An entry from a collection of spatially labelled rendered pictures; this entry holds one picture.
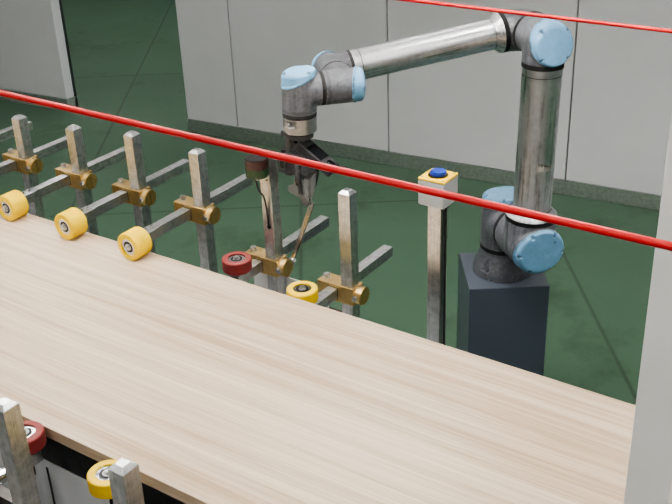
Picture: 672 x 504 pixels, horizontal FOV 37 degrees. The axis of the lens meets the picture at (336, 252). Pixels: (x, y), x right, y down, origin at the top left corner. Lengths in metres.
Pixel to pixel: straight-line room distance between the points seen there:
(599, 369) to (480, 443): 1.92
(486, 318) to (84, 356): 1.36
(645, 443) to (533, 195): 1.80
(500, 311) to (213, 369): 1.22
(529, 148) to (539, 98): 0.15
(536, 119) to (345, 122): 2.92
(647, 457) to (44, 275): 1.91
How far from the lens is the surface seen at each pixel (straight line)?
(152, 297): 2.58
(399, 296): 4.31
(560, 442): 2.05
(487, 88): 5.25
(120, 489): 1.66
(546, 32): 2.76
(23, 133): 3.36
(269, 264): 2.77
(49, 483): 2.30
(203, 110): 6.19
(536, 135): 2.86
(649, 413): 1.17
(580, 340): 4.07
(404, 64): 2.80
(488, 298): 3.17
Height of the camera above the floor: 2.15
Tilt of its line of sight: 27 degrees down
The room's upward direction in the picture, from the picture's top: 2 degrees counter-clockwise
